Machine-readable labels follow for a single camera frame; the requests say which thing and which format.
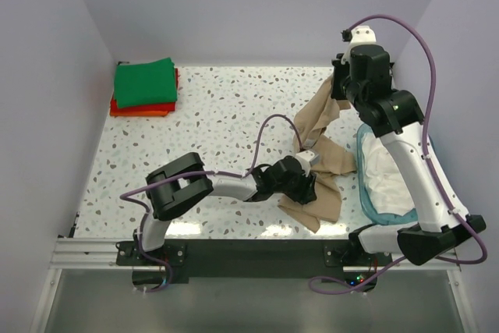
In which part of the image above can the beige t shirt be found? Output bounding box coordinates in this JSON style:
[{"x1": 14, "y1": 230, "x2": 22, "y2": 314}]
[{"x1": 278, "y1": 75, "x2": 356, "y2": 232}]

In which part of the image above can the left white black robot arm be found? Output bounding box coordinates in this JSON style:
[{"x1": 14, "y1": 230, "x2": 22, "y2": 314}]
[{"x1": 133, "y1": 150, "x2": 320, "y2": 264}]

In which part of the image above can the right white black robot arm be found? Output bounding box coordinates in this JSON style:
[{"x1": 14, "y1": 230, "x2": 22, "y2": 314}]
[{"x1": 331, "y1": 44, "x2": 487, "y2": 265}]

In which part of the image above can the clear blue plastic bin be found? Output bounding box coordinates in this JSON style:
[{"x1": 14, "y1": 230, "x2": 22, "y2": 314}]
[{"x1": 356, "y1": 124, "x2": 418, "y2": 225}]

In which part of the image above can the white cloth in bin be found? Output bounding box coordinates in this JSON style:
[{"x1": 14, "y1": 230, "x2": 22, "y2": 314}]
[{"x1": 360, "y1": 133, "x2": 415, "y2": 216}]

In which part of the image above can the folded red t shirt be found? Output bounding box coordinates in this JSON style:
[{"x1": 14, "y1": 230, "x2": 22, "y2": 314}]
[{"x1": 109, "y1": 68, "x2": 179, "y2": 112}]

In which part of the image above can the folded green t shirt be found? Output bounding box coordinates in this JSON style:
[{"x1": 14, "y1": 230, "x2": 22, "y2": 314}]
[{"x1": 114, "y1": 58, "x2": 178, "y2": 108}]

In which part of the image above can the folded orange t shirt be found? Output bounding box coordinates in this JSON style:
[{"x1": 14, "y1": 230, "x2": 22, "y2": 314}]
[{"x1": 109, "y1": 108, "x2": 168, "y2": 117}]

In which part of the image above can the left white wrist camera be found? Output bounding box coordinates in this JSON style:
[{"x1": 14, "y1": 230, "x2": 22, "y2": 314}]
[{"x1": 295, "y1": 149, "x2": 320, "y2": 175}]

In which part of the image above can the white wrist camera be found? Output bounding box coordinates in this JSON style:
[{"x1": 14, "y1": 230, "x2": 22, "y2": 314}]
[
  {"x1": 342, "y1": 25, "x2": 377, "y2": 45},
  {"x1": 295, "y1": 149, "x2": 320, "y2": 175}
]

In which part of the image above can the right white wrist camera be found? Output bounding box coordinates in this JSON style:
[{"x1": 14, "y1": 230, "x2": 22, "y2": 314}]
[{"x1": 342, "y1": 25, "x2": 377, "y2": 45}]

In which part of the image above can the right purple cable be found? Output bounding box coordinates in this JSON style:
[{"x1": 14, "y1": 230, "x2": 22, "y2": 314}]
[{"x1": 308, "y1": 15, "x2": 488, "y2": 295}]

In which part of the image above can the purple cable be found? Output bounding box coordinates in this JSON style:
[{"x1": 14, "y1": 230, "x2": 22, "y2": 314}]
[
  {"x1": 308, "y1": 15, "x2": 488, "y2": 295},
  {"x1": 119, "y1": 113, "x2": 309, "y2": 293}
]

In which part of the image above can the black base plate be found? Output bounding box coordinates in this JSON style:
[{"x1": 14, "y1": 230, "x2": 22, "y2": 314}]
[{"x1": 115, "y1": 239, "x2": 392, "y2": 288}]

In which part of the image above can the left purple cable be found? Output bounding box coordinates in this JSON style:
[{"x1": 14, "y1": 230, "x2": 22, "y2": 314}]
[{"x1": 119, "y1": 113, "x2": 309, "y2": 293}]

